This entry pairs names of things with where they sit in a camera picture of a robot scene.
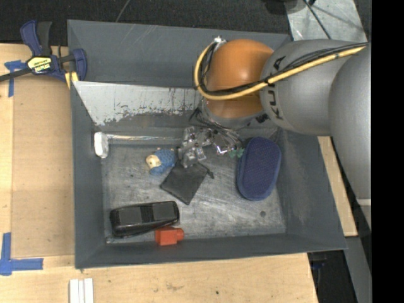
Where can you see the black glossy case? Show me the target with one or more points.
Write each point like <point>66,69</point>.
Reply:
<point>142,217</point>

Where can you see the blue toy with cream end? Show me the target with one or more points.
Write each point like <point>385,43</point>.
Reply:
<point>164,161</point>

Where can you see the blue oval sponge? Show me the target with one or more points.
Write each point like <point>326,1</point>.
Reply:
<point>259,169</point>

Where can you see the grey metal bin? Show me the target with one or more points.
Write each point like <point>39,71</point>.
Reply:
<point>132,55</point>

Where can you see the red small block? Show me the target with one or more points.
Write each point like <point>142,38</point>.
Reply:
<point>167,236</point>

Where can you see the black flat square pouch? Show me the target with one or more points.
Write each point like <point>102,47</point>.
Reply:
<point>183,181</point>

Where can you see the clear tube with white cap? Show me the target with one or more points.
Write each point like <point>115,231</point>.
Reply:
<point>101,144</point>

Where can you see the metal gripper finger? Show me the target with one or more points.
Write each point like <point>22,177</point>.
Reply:
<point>188,159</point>
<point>200,154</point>

